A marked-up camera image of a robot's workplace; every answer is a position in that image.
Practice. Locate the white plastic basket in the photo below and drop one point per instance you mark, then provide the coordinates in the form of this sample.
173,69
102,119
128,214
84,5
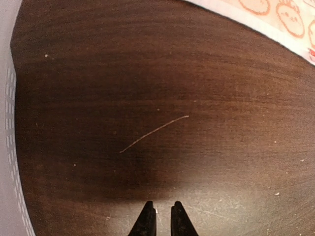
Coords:
14,217

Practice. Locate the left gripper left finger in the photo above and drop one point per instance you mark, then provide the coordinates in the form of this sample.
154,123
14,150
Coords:
146,223

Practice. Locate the beige bunny print towel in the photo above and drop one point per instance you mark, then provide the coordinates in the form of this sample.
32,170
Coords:
288,22

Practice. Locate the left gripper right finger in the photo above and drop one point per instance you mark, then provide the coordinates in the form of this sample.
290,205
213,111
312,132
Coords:
181,225

